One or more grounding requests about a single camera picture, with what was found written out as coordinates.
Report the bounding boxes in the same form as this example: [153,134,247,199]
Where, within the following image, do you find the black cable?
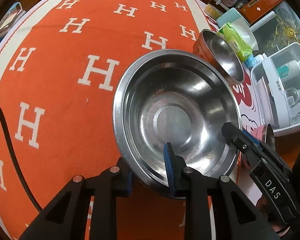
[0,95,43,213]

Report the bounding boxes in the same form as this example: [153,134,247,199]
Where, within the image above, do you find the green wet wipes pack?
[217,23,253,62]

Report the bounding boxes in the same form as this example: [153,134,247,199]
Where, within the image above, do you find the small steel bowl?
[193,29,244,85]

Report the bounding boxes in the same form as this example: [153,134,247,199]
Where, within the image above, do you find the mint green canister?
[217,8,250,28]

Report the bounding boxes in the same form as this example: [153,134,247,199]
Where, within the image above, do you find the orange H-pattern table runner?
[0,0,239,240]

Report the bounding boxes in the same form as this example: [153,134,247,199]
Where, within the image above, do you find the pink steel bowl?
[252,124,275,150]

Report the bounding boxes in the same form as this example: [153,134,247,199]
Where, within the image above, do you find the large steel bowl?
[113,49,242,197]

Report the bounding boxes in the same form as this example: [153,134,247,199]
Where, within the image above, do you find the stack of books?
[0,2,26,37]

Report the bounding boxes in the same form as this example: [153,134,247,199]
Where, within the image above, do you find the person's right hand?
[256,196,289,237]

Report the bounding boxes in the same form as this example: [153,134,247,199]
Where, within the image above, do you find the blue tissue pack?
[244,54,266,69]

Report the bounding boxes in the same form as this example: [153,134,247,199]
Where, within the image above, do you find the white cosmetic storage box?
[250,43,300,137]

